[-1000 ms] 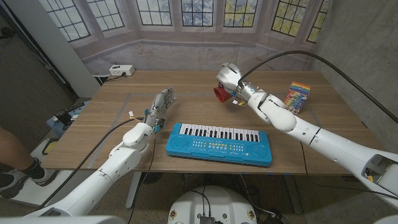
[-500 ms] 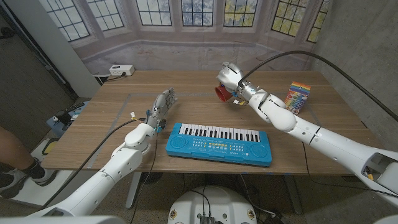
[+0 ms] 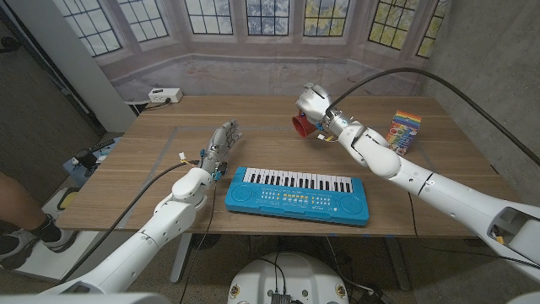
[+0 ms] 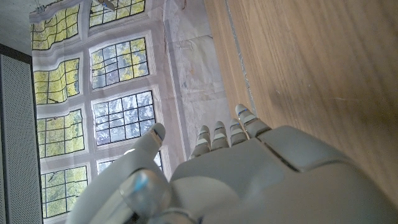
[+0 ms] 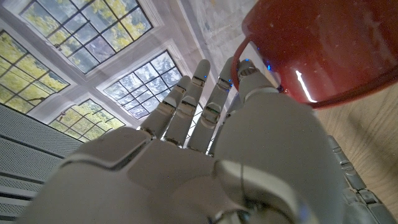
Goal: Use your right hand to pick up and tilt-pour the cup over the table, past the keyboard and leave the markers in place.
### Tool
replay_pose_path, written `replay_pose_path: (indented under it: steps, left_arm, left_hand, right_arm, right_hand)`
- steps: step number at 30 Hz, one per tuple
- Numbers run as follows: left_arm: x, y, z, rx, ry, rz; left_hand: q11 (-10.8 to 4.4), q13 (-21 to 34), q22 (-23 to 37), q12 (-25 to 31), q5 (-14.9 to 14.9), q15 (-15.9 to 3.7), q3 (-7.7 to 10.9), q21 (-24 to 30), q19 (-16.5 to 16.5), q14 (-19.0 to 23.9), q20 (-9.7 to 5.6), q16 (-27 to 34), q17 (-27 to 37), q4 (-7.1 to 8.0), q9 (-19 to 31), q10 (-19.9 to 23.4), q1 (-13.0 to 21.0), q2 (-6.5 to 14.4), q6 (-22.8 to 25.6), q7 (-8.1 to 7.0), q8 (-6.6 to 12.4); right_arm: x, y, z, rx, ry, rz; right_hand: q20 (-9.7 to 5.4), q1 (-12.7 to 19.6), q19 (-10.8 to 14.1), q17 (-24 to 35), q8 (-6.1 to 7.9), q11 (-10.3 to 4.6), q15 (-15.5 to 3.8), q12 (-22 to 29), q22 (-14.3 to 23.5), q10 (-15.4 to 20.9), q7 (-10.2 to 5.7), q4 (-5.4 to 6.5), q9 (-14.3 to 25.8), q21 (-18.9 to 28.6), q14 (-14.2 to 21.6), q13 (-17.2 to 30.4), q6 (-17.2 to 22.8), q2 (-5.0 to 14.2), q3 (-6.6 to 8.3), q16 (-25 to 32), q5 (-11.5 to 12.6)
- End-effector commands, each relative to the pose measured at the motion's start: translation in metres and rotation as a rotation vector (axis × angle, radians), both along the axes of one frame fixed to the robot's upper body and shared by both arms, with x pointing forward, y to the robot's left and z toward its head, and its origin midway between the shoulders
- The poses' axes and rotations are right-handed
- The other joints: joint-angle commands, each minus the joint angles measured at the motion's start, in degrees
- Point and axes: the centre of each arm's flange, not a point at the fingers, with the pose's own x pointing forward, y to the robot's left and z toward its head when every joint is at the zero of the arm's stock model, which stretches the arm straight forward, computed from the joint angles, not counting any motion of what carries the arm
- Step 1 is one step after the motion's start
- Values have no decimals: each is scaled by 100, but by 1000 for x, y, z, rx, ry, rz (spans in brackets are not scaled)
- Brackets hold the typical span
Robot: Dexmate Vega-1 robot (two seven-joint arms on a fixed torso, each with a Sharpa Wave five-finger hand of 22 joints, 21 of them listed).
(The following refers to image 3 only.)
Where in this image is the person bare leg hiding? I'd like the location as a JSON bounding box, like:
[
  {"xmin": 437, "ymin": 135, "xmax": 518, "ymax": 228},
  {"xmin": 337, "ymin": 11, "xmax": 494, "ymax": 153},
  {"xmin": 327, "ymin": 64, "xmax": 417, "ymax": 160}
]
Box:
[{"xmin": 0, "ymin": 171, "xmax": 62, "ymax": 244}]

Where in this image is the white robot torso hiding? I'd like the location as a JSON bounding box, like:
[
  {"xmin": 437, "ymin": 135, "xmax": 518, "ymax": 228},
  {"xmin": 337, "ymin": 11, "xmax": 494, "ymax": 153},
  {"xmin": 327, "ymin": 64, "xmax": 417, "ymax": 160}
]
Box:
[{"xmin": 227, "ymin": 252, "xmax": 350, "ymax": 304}]

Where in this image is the rainbow marker box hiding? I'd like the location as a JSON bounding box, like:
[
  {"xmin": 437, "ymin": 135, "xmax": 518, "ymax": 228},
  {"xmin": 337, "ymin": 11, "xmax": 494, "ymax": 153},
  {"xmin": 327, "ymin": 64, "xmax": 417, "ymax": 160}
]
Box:
[{"xmin": 385, "ymin": 110, "xmax": 423, "ymax": 156}]

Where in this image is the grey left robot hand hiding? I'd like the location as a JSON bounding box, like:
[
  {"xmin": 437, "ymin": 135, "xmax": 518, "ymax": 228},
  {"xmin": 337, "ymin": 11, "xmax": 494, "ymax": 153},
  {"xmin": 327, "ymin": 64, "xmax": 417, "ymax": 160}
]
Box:
[{"xmin": 198, "ymin": 118, "xmax": 244, "ymax": 176}]

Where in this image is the blue floor mat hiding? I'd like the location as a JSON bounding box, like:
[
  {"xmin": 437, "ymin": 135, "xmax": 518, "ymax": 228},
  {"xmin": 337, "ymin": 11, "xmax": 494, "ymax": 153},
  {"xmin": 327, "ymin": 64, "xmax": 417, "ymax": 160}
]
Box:
[{"xmin": 62, "ymin": 137, "xmax": 122, "ymax": 187}]

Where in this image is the printed window backdrop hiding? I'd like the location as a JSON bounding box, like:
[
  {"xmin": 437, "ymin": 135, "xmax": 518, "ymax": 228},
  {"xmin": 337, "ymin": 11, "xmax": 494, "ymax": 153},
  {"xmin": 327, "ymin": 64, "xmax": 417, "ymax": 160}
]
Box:
[{"xmin": 52, "ymin": 0, "xmax": 451, "ymax": 102}]

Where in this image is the black power strip cable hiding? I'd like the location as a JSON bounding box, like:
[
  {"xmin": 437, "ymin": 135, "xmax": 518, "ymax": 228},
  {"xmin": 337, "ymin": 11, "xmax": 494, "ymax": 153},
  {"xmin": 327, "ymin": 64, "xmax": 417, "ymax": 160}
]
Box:
[{"xmin": 137, "ymin": 98, "xmax": 173, "ymax": 115}]

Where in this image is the white floor board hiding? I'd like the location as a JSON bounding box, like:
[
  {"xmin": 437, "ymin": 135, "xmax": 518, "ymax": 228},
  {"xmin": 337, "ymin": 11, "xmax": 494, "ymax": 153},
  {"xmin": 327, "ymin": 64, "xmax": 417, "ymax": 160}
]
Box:
[{"xmin": 16, "ymin": 230, "xmax": 102, "ymax": 282}]

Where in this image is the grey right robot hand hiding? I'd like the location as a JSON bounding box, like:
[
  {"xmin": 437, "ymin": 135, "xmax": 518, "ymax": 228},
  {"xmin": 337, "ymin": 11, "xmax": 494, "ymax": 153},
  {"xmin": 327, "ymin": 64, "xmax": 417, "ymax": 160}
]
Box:
[{"xmin": 294, "ymin": 82, "xmax": 341, "ymax": 128}]

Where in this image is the red cup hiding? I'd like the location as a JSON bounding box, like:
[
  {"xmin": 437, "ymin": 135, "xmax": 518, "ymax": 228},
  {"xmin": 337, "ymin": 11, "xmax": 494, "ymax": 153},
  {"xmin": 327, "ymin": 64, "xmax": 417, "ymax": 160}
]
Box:
[{"xmin": 291, "ymin": 110, "xmax": 320, "ymax": 138}]

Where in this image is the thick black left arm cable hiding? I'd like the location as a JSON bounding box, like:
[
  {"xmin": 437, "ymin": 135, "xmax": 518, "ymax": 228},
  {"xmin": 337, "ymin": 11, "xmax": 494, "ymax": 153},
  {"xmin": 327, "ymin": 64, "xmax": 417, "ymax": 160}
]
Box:
[{"xmin": 58, "ymin": 160, "xmax": 200, "ymax": 283}]

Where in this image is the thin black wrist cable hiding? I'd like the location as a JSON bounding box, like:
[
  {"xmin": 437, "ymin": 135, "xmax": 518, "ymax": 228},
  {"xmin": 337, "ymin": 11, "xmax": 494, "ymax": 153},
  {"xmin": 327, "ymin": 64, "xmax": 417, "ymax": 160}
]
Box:
[
  {"xmin": 406, "ymin": 192, "xmax": 540, "ymax": 270},
  {"xmin": 179, "ymin": 180, "xmax": 218, "ymax": 304}
]

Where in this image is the grey tape outline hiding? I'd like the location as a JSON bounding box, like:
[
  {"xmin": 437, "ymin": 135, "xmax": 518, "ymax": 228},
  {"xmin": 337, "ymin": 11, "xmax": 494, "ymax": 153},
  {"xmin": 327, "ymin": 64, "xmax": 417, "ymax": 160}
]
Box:
[{"xmin": 119, "ymin": 125, "xmax": 351, "ymax": 229}]

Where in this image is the blue toy keyboard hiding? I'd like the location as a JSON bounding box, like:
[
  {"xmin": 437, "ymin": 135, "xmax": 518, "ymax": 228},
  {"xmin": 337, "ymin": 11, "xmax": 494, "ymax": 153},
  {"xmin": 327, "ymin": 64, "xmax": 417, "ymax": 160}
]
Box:
[{"xmin": 224, "ymin": 166, "xmax": 370, "ymax": 227}]

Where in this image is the thin black left wrist cable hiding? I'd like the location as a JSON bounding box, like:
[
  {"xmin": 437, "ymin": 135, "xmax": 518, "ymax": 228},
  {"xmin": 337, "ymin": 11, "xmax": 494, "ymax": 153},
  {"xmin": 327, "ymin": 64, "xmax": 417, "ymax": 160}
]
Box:
[{"xmin": 179, "ymin": 180, "xmax": 218, "ymax": 304}]

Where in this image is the white power strip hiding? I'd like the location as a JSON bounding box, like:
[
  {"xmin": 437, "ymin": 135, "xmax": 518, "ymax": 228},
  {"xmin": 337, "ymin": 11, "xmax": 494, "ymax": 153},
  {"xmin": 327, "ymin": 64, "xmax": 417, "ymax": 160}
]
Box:
[{"xmin": 148, "ymin": 87, "xmax": 184, "ymax": 105}]

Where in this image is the grey sneaker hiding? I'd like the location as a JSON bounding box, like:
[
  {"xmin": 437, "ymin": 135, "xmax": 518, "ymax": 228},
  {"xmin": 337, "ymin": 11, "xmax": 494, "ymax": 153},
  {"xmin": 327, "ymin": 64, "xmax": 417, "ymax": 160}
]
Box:
[{"xmin": 0, "ymin": 227, "xmax": 39, "ymax": 271}]

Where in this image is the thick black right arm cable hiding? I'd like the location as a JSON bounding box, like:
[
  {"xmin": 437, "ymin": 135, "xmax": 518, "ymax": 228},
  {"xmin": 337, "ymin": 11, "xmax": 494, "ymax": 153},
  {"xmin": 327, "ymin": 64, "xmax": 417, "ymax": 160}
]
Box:
[{"xmin": 327, "ymin": 67, "xmax": 540, "ymax": 166}]

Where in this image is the grey table leg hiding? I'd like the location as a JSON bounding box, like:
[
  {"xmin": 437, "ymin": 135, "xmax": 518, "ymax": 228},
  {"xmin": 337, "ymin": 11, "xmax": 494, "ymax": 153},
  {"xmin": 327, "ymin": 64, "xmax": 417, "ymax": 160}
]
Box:
[{"xmin": 384, "ymin": 236, "xmax": 411, "ymax": 291}]

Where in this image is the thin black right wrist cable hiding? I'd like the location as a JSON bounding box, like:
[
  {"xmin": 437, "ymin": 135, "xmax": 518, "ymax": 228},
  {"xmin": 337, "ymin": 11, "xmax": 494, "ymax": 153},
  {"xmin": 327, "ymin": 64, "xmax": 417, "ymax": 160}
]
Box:
[{"xmin": 406, "ymin": 192, "xmax": 540, "ymax": 270}]

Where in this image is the yellow and black floor item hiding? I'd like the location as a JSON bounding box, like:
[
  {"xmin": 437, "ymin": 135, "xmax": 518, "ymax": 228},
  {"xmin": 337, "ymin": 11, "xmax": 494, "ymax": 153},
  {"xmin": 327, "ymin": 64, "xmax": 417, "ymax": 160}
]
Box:
[{"xmin": 56, "ymin": 187, "xmax": 81, "ymax": 211}]

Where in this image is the black device on mat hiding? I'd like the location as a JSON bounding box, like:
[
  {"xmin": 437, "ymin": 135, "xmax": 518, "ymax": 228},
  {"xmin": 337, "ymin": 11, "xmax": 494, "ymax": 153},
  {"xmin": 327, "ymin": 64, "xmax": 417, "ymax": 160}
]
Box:
[{"xmin": 72, "ymin": 149, "xmax": 99, "ymax": 171}]

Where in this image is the black remote control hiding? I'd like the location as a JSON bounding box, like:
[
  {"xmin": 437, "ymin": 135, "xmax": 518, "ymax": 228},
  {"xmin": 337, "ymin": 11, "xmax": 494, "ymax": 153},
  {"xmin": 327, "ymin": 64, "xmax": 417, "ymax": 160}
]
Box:
[{"xmin": 87, "ymin": 138, "xmax": 116, "ymax": 155}]

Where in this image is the white table leg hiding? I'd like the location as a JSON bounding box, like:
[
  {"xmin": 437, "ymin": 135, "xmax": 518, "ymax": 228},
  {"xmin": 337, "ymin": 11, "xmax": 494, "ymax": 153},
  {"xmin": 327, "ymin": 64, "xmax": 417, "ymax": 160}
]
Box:
[{"xmin": 170, "ymin": 232, "xmax": 192, "ymax": 284}]

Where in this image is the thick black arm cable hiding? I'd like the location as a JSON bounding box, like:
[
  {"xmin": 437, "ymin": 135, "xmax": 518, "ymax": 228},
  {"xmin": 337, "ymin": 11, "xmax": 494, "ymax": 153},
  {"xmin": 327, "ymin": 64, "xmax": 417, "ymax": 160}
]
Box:
[
  {"xmin": 327, "ymin": 67, "xmax": 540, "ymax": 166},
  {"xmin": 58, "ymin": 160, "xmax": 200, "ymax": 283}
]

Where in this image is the white sneaker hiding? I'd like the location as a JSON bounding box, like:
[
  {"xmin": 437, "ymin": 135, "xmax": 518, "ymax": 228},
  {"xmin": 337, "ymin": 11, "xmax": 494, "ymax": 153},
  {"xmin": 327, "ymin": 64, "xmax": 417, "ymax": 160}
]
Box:
[{"xmin": 41, "ymin": 227, "xmax": 80, "ymax": 253}]

